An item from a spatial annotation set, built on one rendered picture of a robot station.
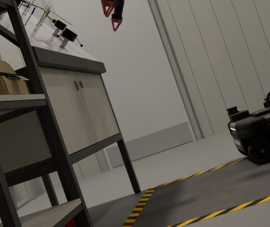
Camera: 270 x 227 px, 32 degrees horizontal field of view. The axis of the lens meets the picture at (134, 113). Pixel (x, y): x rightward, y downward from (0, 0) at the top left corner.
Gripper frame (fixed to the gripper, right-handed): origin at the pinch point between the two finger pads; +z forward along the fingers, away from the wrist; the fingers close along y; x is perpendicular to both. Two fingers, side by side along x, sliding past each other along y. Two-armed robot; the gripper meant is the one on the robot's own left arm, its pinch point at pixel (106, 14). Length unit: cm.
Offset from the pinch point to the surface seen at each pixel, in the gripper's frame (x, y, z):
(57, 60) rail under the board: -11, 44, 32
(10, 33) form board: -26, 67, 25
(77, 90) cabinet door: -6.5, 14.2, 43.2
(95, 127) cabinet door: 4, 3, 61
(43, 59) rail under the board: -13, 61, 33
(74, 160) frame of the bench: 5, 54, 73
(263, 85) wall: 137, -274, 2
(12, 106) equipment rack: -7, 106, 53
